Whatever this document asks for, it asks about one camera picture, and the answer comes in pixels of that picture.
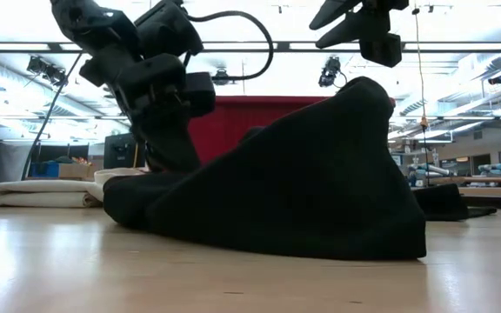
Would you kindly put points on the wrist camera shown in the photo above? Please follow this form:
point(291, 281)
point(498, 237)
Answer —
point(168, 30)
point(381, 50)

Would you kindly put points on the black cloth garment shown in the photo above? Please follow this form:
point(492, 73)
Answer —
point(298, 195)

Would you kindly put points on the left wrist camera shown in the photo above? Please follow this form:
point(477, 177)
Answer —
point(168, 30)

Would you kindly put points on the black background monitor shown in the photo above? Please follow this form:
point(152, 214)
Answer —
point(118, 152)

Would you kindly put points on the red plastic laundry bin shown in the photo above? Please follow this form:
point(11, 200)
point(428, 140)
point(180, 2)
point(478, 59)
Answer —
point(233, 126)

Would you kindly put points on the blue background bin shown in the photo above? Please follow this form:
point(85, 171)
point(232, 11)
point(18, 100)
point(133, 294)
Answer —
point(49, 169)

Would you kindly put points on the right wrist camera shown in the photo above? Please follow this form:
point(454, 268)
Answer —
point(381, 50)

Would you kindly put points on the black ceiling spotlight cluster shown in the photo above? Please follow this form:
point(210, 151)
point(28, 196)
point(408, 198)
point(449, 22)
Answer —
point(46, 69)

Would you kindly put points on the brown cardboard box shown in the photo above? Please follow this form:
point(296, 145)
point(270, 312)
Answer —
point(78, 171)

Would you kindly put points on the background wooden table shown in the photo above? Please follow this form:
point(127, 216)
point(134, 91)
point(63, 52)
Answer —
point(494, 179)

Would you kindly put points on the round black overhead camera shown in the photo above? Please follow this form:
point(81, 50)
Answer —
point(221, 79)

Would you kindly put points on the dark ceiling fixture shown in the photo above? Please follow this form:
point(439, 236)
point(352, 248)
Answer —
point(498, 79)

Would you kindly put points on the black hanging camera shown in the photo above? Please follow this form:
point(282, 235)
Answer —
point(330, 71)

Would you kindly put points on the cream canvas tote bag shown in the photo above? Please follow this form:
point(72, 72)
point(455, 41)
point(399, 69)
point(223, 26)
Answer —
point(42, 193)

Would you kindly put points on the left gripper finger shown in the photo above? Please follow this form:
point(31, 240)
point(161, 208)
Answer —
point(152, 143)
point(185, 143)

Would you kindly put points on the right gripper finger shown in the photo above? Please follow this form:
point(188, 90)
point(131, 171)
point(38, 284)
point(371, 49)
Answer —
point(355, 28)
point(333, 13)

